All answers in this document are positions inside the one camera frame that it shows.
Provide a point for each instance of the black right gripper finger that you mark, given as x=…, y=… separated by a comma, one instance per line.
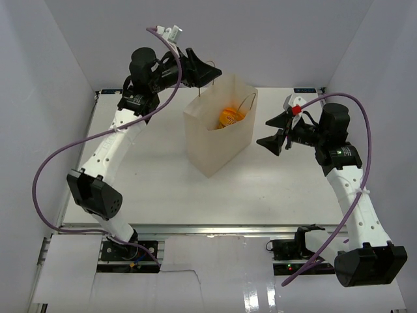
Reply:
x=283, y=122
x=272, y=143

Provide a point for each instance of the beige paper bag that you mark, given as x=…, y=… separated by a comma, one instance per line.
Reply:
x=207, y=147

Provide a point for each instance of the orange gummy snack bag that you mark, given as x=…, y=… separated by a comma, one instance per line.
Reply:
x=229, y=116

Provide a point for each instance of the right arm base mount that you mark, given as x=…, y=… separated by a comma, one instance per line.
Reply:
x=289, y=255

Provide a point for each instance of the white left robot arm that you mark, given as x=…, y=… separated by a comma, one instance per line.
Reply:
x=91, y=186

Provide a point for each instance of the xdof label sticker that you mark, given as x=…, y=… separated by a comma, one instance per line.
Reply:
x=110, y=91
x=304, y=90

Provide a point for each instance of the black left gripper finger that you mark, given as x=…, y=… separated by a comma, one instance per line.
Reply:
x=204, y=74
x=194, y=62

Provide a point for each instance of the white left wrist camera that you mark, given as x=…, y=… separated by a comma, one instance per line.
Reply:
x=170, y=36

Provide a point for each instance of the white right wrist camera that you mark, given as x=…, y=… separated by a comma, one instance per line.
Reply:
x=293, y=103

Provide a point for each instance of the aluminium front frame rail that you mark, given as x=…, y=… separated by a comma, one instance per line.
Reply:
x=201, y=229

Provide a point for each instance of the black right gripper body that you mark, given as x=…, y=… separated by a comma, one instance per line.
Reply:
x=308, y=135

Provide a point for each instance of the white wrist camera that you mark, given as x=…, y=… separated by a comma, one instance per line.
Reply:
x=170, y=36
x=293, y=103

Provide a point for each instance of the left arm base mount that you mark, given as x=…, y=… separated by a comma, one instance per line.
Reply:
x=122, y=259

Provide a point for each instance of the right XDOF label sticker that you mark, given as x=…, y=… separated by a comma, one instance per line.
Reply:
x=304, y=90

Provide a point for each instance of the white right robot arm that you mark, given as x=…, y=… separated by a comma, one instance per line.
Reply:
x=369, y=257

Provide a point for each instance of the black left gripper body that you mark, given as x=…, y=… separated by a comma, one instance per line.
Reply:
x=167, y=76

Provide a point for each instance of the left XDOF label sticker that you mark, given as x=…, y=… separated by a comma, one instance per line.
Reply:
x=110, y=91

